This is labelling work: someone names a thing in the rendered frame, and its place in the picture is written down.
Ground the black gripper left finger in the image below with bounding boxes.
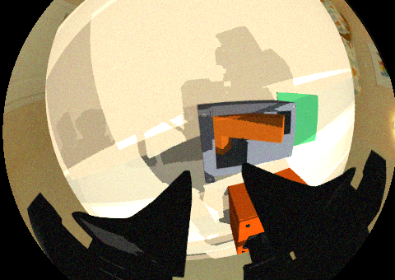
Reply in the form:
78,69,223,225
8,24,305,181
72,170,192,278

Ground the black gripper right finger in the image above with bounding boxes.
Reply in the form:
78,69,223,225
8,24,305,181
241,162,356,260

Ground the orange l-shaped part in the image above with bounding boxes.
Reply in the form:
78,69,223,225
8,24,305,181
213,113,284,155

